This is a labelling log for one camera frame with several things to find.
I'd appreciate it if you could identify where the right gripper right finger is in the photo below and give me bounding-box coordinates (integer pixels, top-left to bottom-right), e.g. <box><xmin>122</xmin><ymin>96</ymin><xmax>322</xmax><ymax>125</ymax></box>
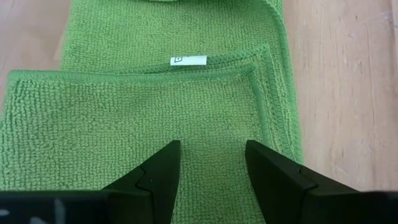
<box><xmin>244</xmin><ymin>139</ymin><xmax>360</xmax><ymax>224</ymax></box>

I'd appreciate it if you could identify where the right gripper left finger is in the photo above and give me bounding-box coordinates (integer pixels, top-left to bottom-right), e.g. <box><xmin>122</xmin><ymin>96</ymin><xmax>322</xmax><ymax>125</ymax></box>
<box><xmin>101</xmin><ymin>139</ymin><xmax>182</xmax><ymax>224</ymax></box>

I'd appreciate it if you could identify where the green microfiber towel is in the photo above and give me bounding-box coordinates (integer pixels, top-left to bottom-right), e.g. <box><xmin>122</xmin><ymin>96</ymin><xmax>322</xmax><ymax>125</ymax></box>
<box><xmin>0</xmin><ymin>0</ymin><xmax>304</xmax><ymax>224</ymax></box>

